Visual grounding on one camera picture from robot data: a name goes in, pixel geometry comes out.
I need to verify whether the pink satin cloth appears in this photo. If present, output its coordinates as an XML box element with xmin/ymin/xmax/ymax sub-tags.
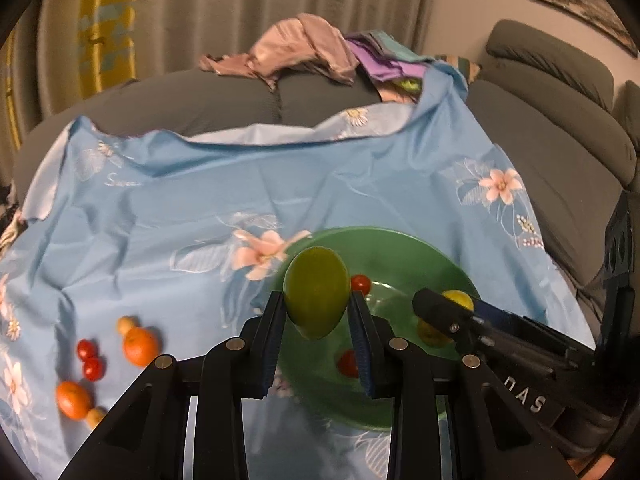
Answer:
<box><xmin>199</xmin><ymin>12</ymin><xmax>361</xmax><ymax>92</ymax></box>

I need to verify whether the striped cloth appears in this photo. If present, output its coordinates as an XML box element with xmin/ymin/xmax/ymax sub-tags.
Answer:
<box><xmin>447</xmin><ymin>54</ymin><xmax>483</xmax><ymax>81</ymax></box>

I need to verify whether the grey sofa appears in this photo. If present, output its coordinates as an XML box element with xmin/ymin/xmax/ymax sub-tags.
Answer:
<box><xmin>12</xmin><ymin>19</ymin><xmax>640</xmax><ymax>311</ymax></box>

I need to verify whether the purple cloth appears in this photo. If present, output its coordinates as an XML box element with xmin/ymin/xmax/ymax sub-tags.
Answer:
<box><xmin>347</xmin><ymin>35</ymin><xmax>431</xmax><ymax>83</ymax></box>

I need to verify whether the orange tangerine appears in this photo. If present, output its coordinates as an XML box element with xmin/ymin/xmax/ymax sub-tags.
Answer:
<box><xmin>123</xmin><ymin>327</ymin><xmax>162</xmax><ymax>366</ymax></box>
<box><xmin>56</xmin><ymin>381</ymin><xmax>94</xmax><ymax>420</ymax></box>

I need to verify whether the yellow-green round fruit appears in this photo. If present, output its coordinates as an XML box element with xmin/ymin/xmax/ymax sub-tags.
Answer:
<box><xmin>417</xmin><ymin>317</ymin><xmax>453</xmax><ymax>348</ymax></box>

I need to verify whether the patterned dark cloth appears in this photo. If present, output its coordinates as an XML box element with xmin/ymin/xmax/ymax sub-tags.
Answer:
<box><xmin>0</xmin><ymin>185</ymin><xmax>28</xmax><ymax>258</ymax></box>

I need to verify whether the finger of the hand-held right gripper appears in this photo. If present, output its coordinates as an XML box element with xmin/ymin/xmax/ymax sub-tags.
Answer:
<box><xmin>411</xmin><ymin>288</ymin><xmax>501</xmax><ymax>361</ymax></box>
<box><xmin>472</xmin><ymin>301</ymin><xmax>596</xmax><ymax>361</ymax></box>

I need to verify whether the teal cloth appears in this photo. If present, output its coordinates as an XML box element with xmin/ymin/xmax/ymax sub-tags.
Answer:
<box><xmin>357</xmin><ymin>30</ymin><xmax>451</xmax><ymax>68</ymax></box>

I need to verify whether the small yellow lemon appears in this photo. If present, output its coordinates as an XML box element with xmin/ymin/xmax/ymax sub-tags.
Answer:
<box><xmin>442</xmin><ymin>290</ymin><xmax>475</xmax><ymax>312</ymax></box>

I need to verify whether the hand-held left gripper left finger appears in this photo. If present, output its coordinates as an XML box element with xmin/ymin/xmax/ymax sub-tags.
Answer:
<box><xmin>59</xmin><ymin>290</ymin><xmax>288</xmax><ymax>480</ymax></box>

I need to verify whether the green bowl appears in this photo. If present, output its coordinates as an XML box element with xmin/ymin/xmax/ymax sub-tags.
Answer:
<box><xmin>272</xmin><ymin>227</ymin><xmax>485</xmax><ymax>432</ymax></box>

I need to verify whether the blue floral bed sheet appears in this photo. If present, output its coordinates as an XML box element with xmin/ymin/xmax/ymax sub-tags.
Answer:
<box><xmin>0</xmin><ymin>55</ymin><xmax>583</xmax><ymax>480</ymax></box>

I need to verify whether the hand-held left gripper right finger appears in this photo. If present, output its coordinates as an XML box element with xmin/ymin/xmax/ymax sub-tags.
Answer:
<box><xmin>347</xmin><ymin>291</ymin><xmax>581</xmax><ymax>480</ymax></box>

